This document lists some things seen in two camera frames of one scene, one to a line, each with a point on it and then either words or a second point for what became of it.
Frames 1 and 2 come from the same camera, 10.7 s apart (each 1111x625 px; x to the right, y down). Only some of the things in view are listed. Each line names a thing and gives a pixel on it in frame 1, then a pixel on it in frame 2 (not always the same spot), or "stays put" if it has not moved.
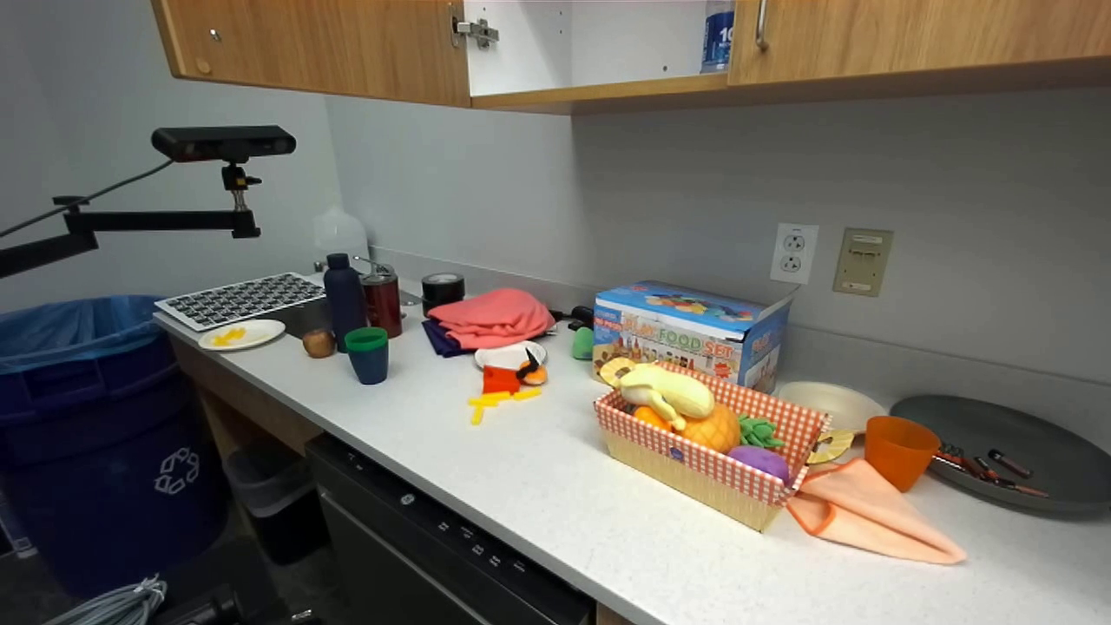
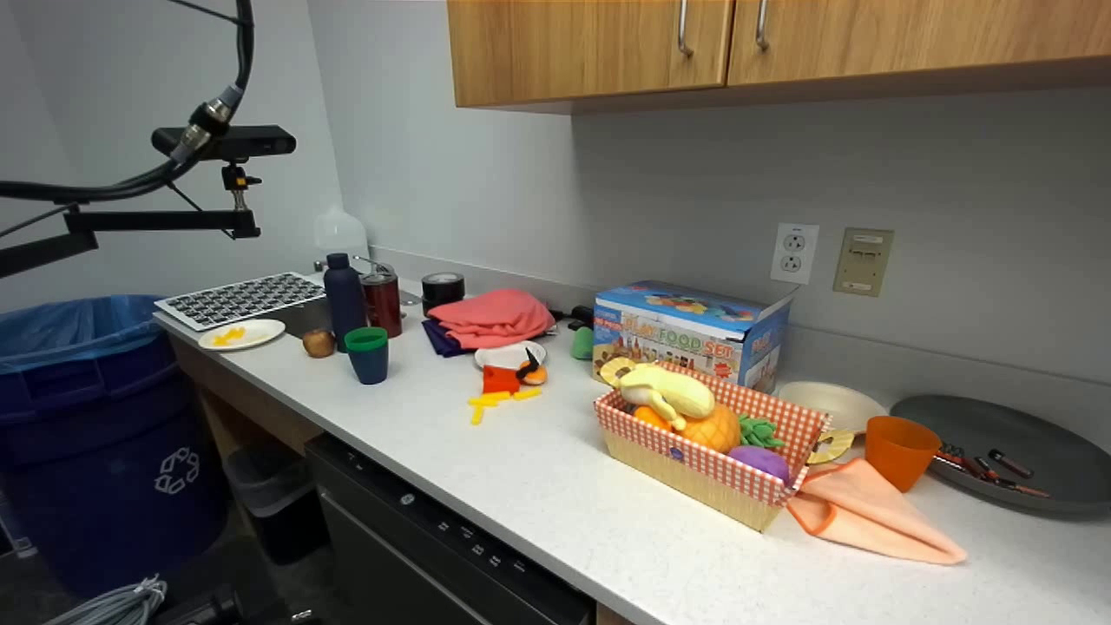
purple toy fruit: x=760 y=459 stays put
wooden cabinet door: x=396 y=50 to x=567 y=50
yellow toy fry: x=488 y=401 stays put
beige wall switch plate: x=863 y=257 stays put
